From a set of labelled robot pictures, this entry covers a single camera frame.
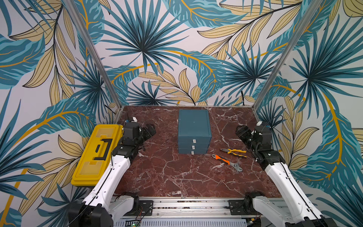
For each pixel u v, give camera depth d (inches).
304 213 15.4
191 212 28.8
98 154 28.9
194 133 30.6
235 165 34.6
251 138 25.8
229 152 36.6
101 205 15.3
